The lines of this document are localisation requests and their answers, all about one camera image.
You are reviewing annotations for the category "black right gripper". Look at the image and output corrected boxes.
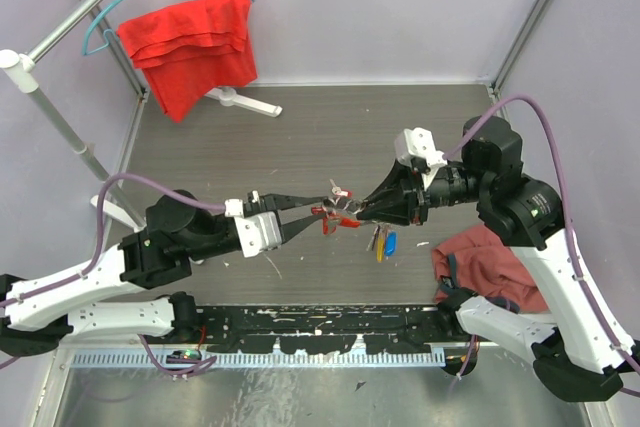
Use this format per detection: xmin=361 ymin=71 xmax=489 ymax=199
xmin=355 ymin=154 xmax=491 ymax=224

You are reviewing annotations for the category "metal key organizer red handle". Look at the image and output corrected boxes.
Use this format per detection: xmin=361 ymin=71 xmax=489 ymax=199
xmin=311 ymin=197 xmax=362 ymax=235

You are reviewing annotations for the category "silver key with red tag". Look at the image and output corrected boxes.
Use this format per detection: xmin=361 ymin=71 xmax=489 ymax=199
xmin=330 ymin=179 xmax=352 ymax=198

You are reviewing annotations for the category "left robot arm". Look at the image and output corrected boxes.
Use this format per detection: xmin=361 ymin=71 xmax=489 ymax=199
xmin=1 ymin=190 xmax=325 ymax=358

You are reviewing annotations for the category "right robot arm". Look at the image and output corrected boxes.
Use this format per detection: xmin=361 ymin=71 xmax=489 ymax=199
xmin=356 ymin=117 xmax=639 ymax=403

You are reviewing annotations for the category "key with black tag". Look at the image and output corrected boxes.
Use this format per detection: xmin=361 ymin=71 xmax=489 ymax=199
xmin=367 ymin=224 xmax=381 ymax=251

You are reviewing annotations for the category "blue key tag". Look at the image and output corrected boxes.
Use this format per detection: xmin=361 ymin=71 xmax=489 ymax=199
xmin=384 ymin=231 xmax=397 ymax=257

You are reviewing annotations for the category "yellow key tag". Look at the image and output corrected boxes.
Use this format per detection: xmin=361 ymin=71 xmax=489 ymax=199
xmin=375 ymin=225 xmax=387 ymax=263

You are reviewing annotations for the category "crumpled maroon shirt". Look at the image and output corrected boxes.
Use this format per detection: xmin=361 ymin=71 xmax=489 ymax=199
xmin=431 ymin=224 xmax=548 ymax=313

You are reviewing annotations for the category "red cloth on hanger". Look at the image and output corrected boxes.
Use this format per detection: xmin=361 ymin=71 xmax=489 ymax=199
xmin=117 ymin=0 xmax=257 ymax=123

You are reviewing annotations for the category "white clothes rack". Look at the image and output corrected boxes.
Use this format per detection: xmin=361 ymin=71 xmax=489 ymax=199
xmin=0 ymin=0 xmax=283 ymax=228

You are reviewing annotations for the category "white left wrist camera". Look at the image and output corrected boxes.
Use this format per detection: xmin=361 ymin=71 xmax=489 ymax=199
xmin=234 ymin=212 xmax=283 ymax=258

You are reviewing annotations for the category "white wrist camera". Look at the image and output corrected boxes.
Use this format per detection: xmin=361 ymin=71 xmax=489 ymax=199
xmin=234 ymin=212 xmax=283 ymax=258
xmin=394 ymin=128 xmax=447 ymax=187

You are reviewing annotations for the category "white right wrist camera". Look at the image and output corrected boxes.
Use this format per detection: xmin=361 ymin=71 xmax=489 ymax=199
xmin=394 ymin=128 xmax=447 ymax=187

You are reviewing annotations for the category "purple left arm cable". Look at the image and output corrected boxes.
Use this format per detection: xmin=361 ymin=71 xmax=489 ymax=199
xmin=0 ymin=172 xmax=236 ymax=373

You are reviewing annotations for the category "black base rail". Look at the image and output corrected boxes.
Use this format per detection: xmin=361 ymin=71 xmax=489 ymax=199
xmin=142 ymin=302 xmax=499 ymax=356

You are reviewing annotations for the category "slotted cable duct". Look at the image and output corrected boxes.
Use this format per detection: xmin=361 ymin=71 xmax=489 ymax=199
xmin=70 ymin=348 xmax=446 ymax=369

